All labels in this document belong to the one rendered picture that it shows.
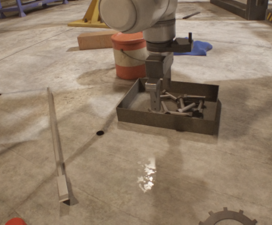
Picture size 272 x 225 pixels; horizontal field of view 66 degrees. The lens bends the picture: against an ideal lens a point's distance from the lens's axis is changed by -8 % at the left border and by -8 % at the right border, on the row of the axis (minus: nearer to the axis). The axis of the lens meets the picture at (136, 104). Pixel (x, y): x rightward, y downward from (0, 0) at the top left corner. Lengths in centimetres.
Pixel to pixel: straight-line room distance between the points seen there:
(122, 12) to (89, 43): 127
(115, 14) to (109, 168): 44
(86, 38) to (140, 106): 87
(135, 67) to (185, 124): 45
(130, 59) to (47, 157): 58
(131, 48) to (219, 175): 67
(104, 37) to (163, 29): 105
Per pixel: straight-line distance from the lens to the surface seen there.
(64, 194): 63
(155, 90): 58
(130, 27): 40
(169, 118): 75
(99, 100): 98
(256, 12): 239
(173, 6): 57
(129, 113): 79
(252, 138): 78
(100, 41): 162
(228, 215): 58
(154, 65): 59
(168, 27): 59
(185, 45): 60
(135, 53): 106
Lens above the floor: 49
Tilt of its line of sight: 33 degrees down
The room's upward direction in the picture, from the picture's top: 6 degrees counter-clockwise
